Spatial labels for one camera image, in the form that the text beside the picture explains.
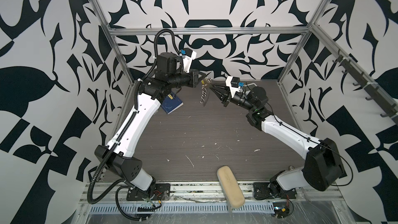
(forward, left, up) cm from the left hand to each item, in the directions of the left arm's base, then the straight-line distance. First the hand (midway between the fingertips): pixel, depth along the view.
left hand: (206, 71), depth 65 cm
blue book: (+15, +22, -42) cm, 50 cm away
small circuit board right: (-45, -33, -43) cm, 71 cm away
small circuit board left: (-43, +29, -45) cm, 69 cm away
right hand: (-4, -3, -5) cm, 7 cm away
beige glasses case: (-36, -10, -39) cm, 54 cm away
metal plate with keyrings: (-7, +1, -6) cm, 9 cm away
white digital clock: (+28, -35, -39) cm, 59 cm away
